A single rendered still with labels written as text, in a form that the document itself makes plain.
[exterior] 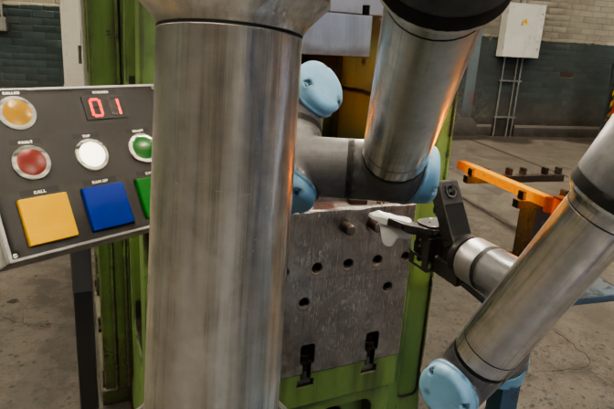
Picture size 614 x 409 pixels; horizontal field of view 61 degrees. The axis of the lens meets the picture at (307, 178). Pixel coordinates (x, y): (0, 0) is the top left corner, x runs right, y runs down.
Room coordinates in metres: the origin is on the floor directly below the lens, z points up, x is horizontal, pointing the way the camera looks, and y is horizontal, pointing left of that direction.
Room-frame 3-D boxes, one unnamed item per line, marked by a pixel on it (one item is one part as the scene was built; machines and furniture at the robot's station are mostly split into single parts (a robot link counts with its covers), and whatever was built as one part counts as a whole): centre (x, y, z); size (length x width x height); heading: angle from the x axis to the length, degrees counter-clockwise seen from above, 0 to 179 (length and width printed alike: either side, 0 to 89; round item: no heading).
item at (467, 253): (0.77, -0.28, 0.98); 0.08 x 0.05 x 0.08; 114
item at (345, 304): (1.46, 0.00, 0.69); 0.56 x 0.38 x 0.45; 24
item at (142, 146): (0.95, 0.31, 1.09); 0.05 x 0.03 x 0.04; 114
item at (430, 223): (0.84, -0.25, 0.97); 0.12 x 0.08 x 0.09; 24
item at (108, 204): (0.85, 0.34, 1.01); 0.07 x 0.05 x 0.07; 139
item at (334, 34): (1.43, 0.05, 1.32); 0.42 x 0.20 x 0.10; 24
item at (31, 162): (0.80, 0.44, 1.09); 0.05 x 0.03 x 0.04; 114
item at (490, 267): (0.70, -0.31, 0.97); 0.11 x 0.08 x 0.09; 24
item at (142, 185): (0.92, 0.28, 1.01); 0.07 x 0.05 x 0.07; 139
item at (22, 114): (0.83, 0.47, 1.16); 0.05 x 0.03 x 0.04; 114
